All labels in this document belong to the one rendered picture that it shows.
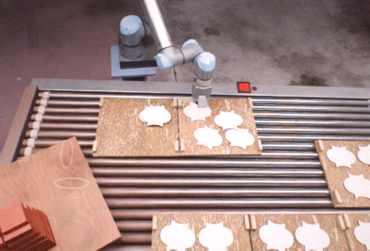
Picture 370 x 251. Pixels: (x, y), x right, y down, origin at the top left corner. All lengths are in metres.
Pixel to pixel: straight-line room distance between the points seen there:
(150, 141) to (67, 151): 0.39
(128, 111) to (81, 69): 1.63
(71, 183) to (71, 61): 2.09
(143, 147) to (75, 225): 0.47
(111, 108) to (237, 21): 2.49
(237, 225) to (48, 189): 0.80
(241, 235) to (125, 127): 0.75
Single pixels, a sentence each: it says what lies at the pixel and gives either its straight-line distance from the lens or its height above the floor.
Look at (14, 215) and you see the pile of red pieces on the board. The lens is 1.07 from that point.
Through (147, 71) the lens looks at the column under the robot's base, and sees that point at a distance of 1.89.
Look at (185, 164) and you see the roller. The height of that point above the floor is 0.91.
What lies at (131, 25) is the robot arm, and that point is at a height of 1.16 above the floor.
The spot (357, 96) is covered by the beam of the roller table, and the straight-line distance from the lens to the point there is 2.09.
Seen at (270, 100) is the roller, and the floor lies 0.92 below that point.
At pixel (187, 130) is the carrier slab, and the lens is 1.56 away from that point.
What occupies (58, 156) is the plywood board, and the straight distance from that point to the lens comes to 1.43.
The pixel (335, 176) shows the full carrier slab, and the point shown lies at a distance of 1.66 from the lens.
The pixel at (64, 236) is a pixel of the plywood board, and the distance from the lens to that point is 1.30.
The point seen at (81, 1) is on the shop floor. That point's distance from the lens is 4.05.
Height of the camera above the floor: 2.25
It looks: 54 degrees down
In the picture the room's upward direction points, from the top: 7 degrees clockwise
